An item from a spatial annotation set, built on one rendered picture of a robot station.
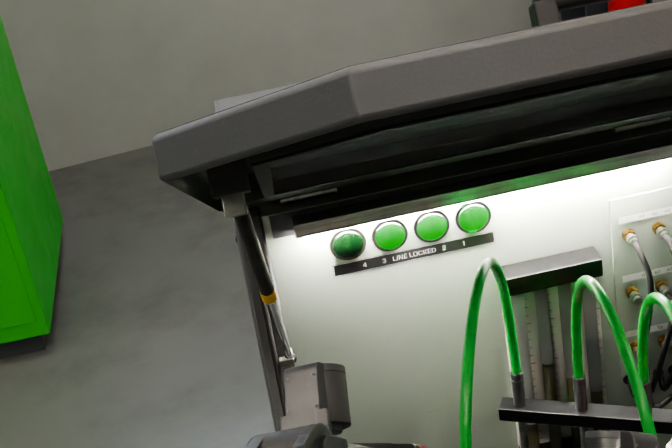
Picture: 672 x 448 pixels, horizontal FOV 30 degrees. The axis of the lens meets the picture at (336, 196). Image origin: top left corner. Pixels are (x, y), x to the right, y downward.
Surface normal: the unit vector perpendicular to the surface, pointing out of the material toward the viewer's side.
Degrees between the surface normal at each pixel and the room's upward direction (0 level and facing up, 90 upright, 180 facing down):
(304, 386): 39
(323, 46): 90
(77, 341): 0
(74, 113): 90
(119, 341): 0
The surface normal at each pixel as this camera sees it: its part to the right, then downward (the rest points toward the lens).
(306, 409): -0.41, -0.37
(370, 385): 0.14, 0.45
